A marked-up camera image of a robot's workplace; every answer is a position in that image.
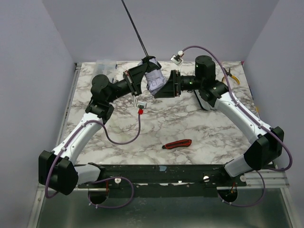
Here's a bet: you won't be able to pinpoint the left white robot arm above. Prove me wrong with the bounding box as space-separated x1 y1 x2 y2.
38 64 148 198

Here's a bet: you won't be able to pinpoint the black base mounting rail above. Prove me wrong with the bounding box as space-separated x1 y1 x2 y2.
79 164 246 198

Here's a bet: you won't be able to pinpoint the red black utility knife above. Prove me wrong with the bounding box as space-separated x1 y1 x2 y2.
162 139 192 150

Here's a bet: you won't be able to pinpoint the lavender umbrella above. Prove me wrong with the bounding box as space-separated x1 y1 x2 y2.
121 0 167 95

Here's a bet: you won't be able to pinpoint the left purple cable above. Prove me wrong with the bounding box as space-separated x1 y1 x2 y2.
45 108 145 209

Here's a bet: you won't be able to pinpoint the yellow handled pliers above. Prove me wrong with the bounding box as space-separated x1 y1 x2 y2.
224 68 240 85

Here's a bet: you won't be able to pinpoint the black grey umbrella case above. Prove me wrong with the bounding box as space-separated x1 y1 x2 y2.
194 90 216 111

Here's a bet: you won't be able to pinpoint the purple cable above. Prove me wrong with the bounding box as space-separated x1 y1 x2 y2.
181 45 293 207
45 108 145 209

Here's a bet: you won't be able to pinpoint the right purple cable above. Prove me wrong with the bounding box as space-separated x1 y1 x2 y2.
181 45 293 207

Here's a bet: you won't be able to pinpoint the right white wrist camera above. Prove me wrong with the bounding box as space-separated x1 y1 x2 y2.
171 51 184 71

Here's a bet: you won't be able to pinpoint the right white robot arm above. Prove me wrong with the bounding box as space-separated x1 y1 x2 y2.
154 55 284 177

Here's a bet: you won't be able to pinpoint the clear plastic parts box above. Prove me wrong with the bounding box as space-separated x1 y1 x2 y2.
94 59 117 75

